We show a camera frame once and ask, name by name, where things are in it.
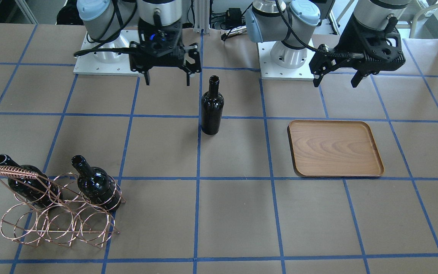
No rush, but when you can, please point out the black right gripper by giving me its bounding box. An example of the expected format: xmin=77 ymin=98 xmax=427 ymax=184
xmin=129 ymin=21 xmax=202 ymax=86

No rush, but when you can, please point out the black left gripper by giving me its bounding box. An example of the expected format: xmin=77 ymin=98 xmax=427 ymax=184
xmin=309 ymin=15 xmax=406 ymax=88

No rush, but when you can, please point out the dark wine bottle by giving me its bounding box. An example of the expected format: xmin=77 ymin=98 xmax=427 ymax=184
xmin=0 ymin=154 xmax=59 ymax=208
xmin=200 ymin=75 xmax=224 ymax=135
xmin=71 ymin=155 xmax=121 ymax=213

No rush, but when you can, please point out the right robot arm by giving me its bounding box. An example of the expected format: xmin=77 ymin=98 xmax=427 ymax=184
xmin=73 ymin=0 xmax=202 ymax=86

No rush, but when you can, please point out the wooden tray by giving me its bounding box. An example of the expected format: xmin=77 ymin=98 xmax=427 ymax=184
xmin=287 ymin=119 xmax=384 ymax=177

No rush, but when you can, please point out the white chair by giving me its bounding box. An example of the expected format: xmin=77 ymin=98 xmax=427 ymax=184
xmin=402 ymin=0 xmax=438 ymax=38

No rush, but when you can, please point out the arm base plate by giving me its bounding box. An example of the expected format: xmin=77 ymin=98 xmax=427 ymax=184
xmin=73 ymin=30 xmax=147 ymax=76
xmin=257 ymin=41 xmax=314 ymax=80

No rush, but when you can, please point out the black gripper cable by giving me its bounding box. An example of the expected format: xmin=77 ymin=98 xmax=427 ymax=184
xmin=74 ymin=42 xmax=140 ymax=58

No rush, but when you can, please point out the aluminium frame post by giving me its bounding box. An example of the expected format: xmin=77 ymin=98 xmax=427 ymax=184
xmin=192 ymin=0 xmax=211 ymax=35

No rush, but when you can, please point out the copper wire bottle basket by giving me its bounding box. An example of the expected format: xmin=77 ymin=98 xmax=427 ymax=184
xmin=0 ymin=166 xmax=120 ymax=248

